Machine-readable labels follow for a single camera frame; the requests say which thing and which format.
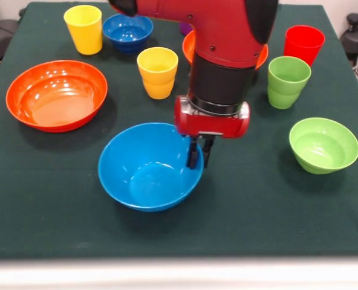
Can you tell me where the small dark blue bowl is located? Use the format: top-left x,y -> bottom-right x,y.
102,13 -> 154,55

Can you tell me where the red cup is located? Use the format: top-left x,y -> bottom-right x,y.
284,25 -> 326,67

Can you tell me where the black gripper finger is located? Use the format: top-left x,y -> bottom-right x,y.
202,137 -> 216,169
186,135 -> 200,170

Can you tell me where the small green bowl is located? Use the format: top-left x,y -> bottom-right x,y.
288,117 -> 358,175

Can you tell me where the purple cup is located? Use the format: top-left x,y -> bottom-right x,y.
178,21 -> 195,36

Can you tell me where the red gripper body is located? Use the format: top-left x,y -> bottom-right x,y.
174,95 -> 251,139

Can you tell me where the yellow ridged cup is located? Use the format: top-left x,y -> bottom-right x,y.
136,47 -> 179,100

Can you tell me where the large orange bowl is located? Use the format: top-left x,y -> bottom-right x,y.
181,29 -> 270,71
5,59 -> 109,134

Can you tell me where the tall smooth yellow cup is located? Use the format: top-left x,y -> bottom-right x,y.
63,4 -> 103,56

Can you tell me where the green ridged cup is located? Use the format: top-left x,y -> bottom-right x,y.
267,56 -> 312,110

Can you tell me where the dark green table cloth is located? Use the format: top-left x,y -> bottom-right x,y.
0,1 -> 358,260

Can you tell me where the large light blue bowl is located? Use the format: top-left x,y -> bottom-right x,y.
97,121 -> 205,213

